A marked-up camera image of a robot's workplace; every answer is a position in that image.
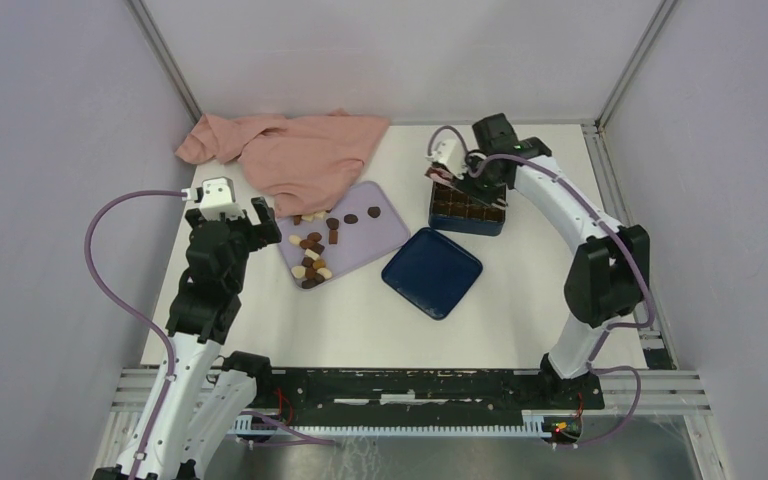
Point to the dark blue box lid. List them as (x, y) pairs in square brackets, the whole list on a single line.
[(432, 273)]

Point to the lilac plastic tray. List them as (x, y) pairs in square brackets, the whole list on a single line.
[(351, 246)]

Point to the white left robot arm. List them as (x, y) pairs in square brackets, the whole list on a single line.
[(176, 438)]

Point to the dark blue chocolate box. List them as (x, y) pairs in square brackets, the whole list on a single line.
[(453, 211)]

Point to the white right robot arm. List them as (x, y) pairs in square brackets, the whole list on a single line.
[(607, 285)]

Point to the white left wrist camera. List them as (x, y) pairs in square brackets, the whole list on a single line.
[(215, 199)]

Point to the white heart chocolate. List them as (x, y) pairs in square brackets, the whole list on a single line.
[(299, 272)]

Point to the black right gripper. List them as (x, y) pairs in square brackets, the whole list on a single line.
[(464, 186)]

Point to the pink cloth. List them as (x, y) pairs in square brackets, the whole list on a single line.
[(306, 163)]

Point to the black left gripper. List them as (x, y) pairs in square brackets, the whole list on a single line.
[(261, 234)]

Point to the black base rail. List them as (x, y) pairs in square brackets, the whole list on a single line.
[(315, 397)]

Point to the pink handled metal tongs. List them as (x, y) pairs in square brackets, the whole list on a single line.
[(441, 176)]

